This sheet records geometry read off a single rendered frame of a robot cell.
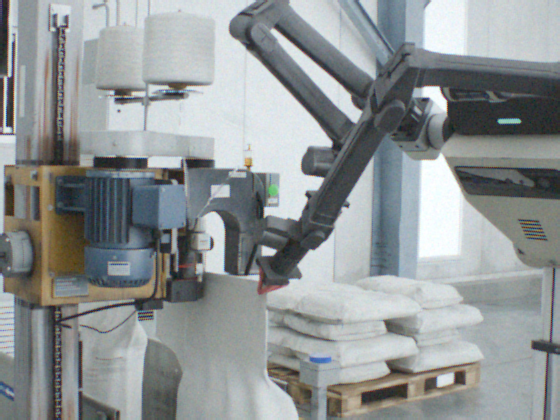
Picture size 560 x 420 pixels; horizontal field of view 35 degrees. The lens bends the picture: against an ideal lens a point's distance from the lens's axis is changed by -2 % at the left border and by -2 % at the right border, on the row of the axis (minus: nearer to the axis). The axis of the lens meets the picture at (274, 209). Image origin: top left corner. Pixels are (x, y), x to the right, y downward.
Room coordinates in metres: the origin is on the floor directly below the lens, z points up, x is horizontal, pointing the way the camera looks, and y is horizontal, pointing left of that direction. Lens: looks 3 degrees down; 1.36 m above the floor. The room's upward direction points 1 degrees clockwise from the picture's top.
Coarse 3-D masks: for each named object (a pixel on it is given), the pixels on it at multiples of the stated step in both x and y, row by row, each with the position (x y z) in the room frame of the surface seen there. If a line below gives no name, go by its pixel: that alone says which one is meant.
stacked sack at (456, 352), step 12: (420, 348) 5.36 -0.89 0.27; (432, 348) 5.35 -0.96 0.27; (444, 348) 5.39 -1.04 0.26; (456, 348) 5.40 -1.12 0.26; (468, 348) 5.45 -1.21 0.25; (396, 360) 5.28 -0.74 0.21; (408, 360) 5.22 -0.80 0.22; (420, 360) 5.18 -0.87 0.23; (432, 360) 5.24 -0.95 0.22; (444, 360) 5.30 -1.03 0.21; (456, 360) 5.37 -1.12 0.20; (468, 360) 5.43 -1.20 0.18; (480, 360) 5.52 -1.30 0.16; (408, 372) 5.22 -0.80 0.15
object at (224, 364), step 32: (224, 288) 2.21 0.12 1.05; (256, 288) 2.11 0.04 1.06; (160, 320) 2.45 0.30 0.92; (192, 320) 2.32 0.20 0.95; (224, 320) 2.21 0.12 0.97; (256, 320) 2.11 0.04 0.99; (192, 352) 2.31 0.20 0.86; (224, 352) 2.20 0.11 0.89; (256, 352) 2.10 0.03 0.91; (192, 384) 2.22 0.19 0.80; (224, 384) 2.13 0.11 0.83; (256, 384) 2.07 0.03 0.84; (192, 416) 2.20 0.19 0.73; (224, 416) 2.08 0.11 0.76; (256, 416) 2.01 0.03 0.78; (288, 416) 2.05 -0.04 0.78
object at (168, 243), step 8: (160, 184) 2.01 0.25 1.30; (168, 184) 1.98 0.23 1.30; (176, 184) 1.97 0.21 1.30; (168, 232) 1.98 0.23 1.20; (176, 232) 1.97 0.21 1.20; (152, 240) 1.97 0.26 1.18; (160, 240) 1.96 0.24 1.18; (168, 240) 1.97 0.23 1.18; (176, 240) 1.97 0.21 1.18; (160, 248) 2.00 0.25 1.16; (168, 248) 1.98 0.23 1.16; (176, 248) 1.97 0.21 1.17
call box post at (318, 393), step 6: (312, 390) 2.37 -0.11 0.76; (318, 390) 2.35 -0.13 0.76; (324, 390) 2.36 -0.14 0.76; (312, 396) 2.36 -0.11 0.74; (318, 396) 2.35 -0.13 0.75; (324, 396) 2.36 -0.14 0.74; (312, 402) 2.36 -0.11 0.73; (318, 402) 2.35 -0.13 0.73; (324, 402) 2.36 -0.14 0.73; (312, 408) 2.36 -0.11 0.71; (318, 408) 2.35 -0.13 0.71; (324, 408) 2.36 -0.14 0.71; (312, 414) 2.36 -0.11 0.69; (318, 414) 2.35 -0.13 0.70; (324, 414) 2.36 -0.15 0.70
